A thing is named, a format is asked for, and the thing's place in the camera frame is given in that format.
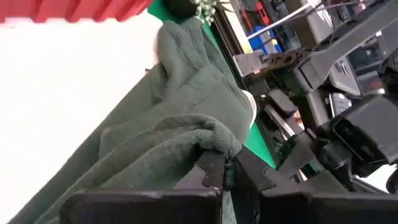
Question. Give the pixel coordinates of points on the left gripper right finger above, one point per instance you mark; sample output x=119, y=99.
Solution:
x=248, y=180

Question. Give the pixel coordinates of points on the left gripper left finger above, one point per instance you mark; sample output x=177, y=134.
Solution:
x=211, y=171

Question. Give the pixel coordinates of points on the dark green garment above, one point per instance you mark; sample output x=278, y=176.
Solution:
x=174, y=109

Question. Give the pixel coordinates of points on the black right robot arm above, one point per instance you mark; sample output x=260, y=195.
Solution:
x=342, y=46

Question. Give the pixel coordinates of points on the red plastic laundry bin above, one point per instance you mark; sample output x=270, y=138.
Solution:
x=77, y=7

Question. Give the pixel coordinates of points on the blue plastic box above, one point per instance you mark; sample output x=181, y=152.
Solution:
x=258, y=40
x=275, y=46

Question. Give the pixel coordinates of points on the thin white rod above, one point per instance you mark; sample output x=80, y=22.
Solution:
x=280, y=20

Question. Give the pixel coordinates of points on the silver metal bracket plate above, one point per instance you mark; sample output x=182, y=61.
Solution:
x=248, y=62

